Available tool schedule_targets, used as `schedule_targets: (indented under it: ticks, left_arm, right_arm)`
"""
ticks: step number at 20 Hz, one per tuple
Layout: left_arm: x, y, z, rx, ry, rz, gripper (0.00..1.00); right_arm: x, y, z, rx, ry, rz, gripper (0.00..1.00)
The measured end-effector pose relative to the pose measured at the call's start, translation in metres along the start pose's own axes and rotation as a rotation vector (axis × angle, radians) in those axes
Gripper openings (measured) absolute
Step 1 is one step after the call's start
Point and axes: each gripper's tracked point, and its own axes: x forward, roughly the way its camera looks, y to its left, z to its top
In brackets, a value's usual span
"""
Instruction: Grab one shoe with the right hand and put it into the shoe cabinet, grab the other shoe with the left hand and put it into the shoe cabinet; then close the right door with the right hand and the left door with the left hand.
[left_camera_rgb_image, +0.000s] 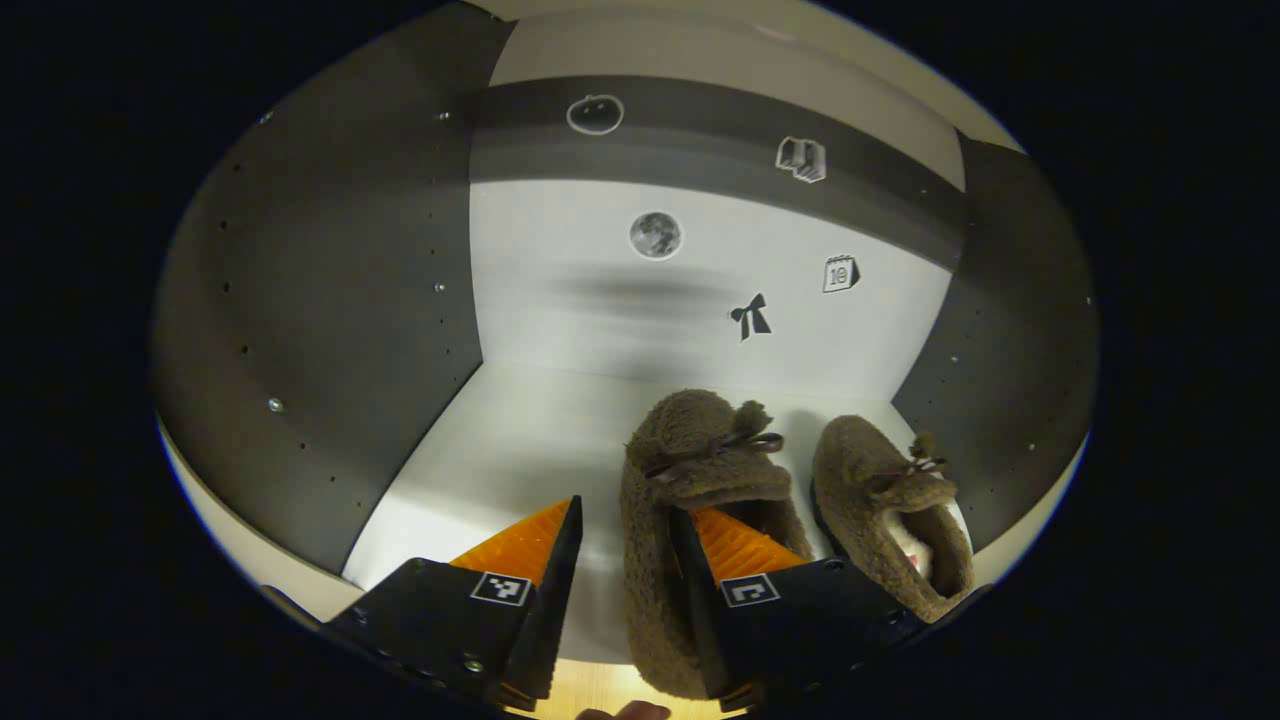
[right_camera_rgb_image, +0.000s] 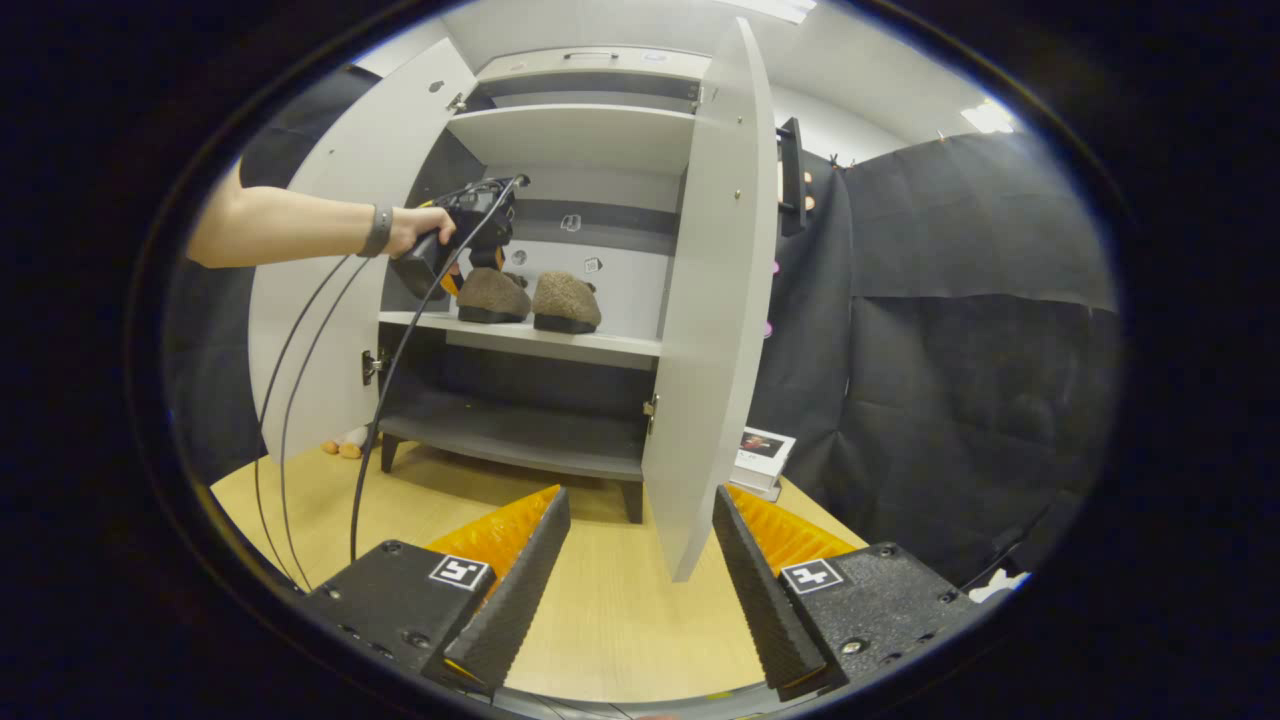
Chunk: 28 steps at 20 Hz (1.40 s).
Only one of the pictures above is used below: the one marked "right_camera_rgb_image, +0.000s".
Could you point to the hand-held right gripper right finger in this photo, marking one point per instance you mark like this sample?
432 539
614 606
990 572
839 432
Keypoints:
765 610

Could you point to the small ceiling light panel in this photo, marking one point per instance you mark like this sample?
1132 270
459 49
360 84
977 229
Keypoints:
988 118

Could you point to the grey wristband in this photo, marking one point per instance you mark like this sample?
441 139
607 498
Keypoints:
377 232

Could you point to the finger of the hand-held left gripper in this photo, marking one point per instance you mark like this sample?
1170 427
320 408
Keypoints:
488 259
452 284

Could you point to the white shoe cabinet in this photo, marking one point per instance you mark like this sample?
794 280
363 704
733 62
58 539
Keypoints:
580 140

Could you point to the brown fuzzy shoe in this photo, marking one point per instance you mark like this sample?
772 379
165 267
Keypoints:
492 295
565 300

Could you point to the small white object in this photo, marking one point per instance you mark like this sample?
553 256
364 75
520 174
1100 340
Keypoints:
1000 586

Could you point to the white book with photo cover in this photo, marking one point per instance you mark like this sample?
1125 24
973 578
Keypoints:
765 447

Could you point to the white cabinet door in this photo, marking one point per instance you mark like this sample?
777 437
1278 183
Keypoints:
715 330
320 330

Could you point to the grey cabinet bottom shelf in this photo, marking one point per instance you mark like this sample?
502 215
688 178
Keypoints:
510 435

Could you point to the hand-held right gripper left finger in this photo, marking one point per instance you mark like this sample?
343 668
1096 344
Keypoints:
515 610

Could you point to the black backdrop cloth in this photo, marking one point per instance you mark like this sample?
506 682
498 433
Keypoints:
960 380

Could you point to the penguin plush toy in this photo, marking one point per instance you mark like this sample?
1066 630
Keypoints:
342 445

